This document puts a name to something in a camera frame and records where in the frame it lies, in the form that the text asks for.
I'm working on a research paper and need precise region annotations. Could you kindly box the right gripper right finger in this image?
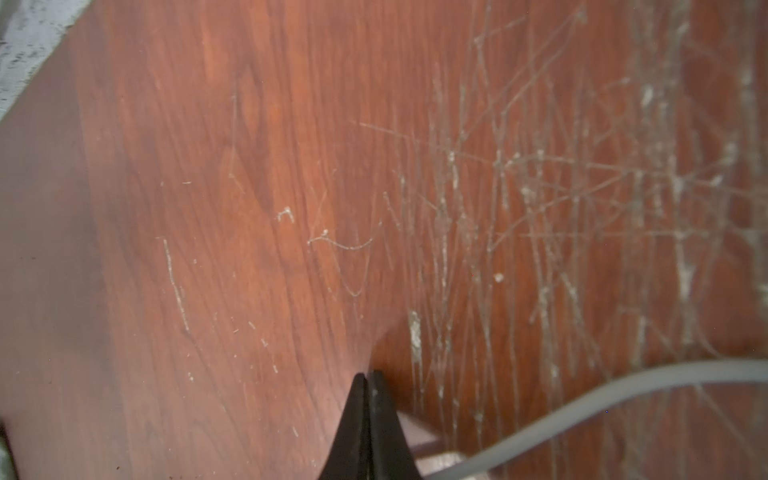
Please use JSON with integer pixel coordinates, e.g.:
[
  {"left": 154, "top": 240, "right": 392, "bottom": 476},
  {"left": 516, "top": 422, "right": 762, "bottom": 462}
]
[{"left": 367, "top": 370, "right": 422, "bottom": 480}]

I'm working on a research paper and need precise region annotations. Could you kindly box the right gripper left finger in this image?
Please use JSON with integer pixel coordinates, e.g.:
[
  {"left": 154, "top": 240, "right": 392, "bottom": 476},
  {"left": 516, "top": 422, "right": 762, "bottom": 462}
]
[{"left": 319, "top": 373, "right": 369, "bottom": 480}]

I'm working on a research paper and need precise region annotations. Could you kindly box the white headphone cable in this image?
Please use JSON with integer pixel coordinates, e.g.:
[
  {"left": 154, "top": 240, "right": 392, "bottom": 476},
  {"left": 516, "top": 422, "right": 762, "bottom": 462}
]
[{"left": 422, "top": 358, "right": 768, "bottom": 480}]

